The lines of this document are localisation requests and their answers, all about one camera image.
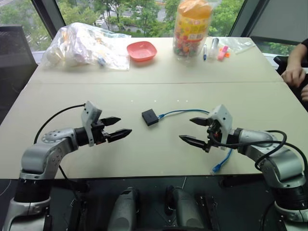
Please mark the grey right robot leg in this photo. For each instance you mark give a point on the grey right robot leg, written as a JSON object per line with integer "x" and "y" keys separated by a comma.
{"x": 185, "y": 209}

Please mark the black mesh chair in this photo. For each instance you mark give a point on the black mesh chair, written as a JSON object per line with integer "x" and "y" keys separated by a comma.
{"x": 13, "y": 62}

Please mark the grey robot leg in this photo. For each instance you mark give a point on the grey robot leg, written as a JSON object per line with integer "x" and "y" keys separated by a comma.
{"x": 185, "y": 209}
{"x": 125, "y": 211}

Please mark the person's bare hand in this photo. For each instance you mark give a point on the person's bare hand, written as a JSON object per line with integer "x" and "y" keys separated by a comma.
{"x": 292, "y": 74}

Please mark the blue marker pen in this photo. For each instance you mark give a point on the blue marker pen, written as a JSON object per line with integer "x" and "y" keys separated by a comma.
{"x": 204, "y": 52}

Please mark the pink plastic bowl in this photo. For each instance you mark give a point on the pink plastic bowl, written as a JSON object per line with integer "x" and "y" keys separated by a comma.
{"x": 142, "y": 51}

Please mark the clear zip bag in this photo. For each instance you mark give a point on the clear zip bag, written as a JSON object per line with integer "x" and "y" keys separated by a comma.
{"x": 240, "y": 44}

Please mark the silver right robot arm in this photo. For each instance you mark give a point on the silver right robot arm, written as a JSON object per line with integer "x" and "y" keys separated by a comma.
{"x": 276, "y": 156}

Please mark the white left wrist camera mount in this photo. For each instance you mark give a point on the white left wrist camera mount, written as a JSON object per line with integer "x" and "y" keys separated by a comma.
{"x": 89, "y": 118}

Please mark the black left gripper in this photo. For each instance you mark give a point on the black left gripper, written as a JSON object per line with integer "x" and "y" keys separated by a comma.
{"x": 98, "y": 134}

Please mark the grey left robot leg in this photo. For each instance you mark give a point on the grey left robot leg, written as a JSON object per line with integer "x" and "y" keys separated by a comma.
{"x": 125, "y": 211}

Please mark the pink highlighter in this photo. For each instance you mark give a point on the pink highlighter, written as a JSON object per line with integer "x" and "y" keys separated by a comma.
{"x": 222, "y": 53}

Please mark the clear plastic bag of items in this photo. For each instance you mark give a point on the clear plastic bag of items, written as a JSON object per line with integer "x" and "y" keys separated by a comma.
{"x": 84, "y": 48}

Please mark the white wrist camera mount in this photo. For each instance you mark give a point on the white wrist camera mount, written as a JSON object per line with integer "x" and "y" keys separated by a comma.
{"x": 223, "y": 120}
{"x": 89, "y": 118}

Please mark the clear plastic tube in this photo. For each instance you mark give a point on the clear plastic tube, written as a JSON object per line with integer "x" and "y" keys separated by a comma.
{"x": 213, "y": 49}

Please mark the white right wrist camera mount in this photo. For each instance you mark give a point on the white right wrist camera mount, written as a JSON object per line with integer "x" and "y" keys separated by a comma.
{"x": 223, "y": 120}

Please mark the person's bare fingers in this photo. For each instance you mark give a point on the person's bare fingers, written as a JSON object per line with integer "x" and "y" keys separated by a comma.
{"x": 305, "y": 93}

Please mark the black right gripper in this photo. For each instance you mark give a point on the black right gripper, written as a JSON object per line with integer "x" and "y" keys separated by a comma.
{"x": 213, "y": 134}

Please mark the small black adapter box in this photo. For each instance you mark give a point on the small black adapter box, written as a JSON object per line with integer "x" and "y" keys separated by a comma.
{"x": 150, "y": 117}

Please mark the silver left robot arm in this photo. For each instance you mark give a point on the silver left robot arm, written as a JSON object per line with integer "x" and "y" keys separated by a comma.
{"x": 45, "y": 154}

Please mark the clear jar of colourful candy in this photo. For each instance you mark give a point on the clear jar of colourful candy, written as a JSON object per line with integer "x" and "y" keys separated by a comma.
{"x": 191, "y": 31}

